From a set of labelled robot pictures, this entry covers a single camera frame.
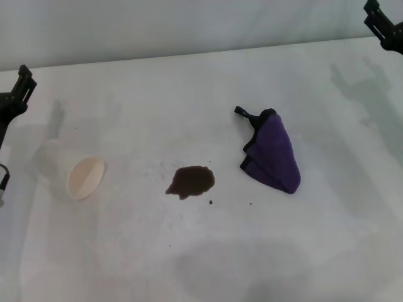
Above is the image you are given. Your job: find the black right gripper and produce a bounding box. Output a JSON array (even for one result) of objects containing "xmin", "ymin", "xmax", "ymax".
[{"xmin": 363, "ymin": 0, "xmax": 403, "ymax": 53}]

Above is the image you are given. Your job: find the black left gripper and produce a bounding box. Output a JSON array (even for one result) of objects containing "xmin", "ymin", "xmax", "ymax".
[{"xmin": 0, "ymin": 64, "xmax": 38, "ymax": 152}]

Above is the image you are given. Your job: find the white paper cup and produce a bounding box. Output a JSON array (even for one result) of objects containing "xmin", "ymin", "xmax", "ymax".
[{"xmin": 30, "ymin": 138, "xmax": 109, "ymax": 203}]

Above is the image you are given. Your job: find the purple rag with black trim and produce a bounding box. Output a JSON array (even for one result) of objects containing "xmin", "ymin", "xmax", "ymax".
[{"xmin": 234, "ymin": 106, "xmax": 302, "ymax": 194}]

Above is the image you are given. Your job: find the dark brown liquid stain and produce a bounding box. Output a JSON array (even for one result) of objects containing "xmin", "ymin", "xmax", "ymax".
[{"xmin": 165, "ymin": 165, "xmax": 217, "ymax": 201}]

